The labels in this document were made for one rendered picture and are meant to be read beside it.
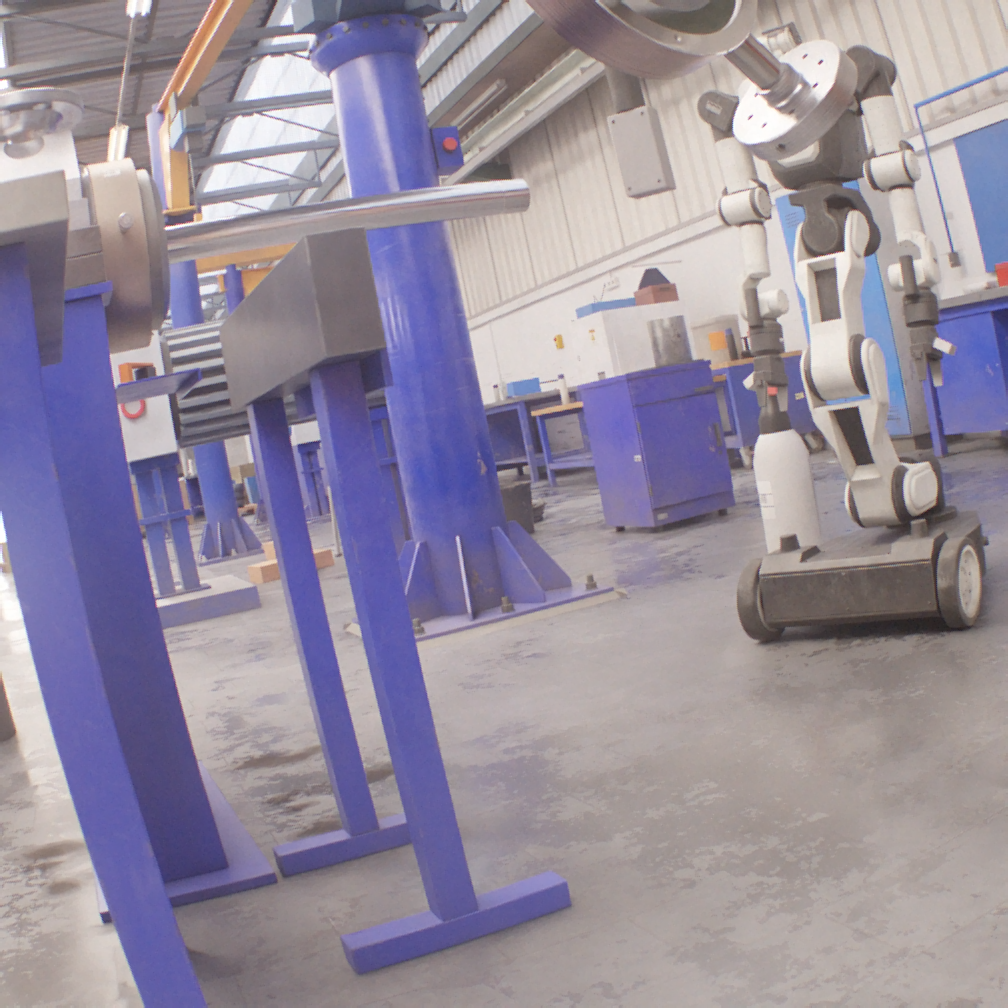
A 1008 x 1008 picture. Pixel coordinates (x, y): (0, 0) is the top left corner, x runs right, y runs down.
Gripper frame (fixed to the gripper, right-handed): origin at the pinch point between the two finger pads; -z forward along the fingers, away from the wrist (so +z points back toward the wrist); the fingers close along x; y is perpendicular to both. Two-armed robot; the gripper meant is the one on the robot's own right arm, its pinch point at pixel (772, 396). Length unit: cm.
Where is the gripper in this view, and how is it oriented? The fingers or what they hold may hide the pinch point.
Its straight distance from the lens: 275.0
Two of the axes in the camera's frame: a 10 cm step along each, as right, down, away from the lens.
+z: -0.6, -9.9, 1.0
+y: 7.2, -1.1, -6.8
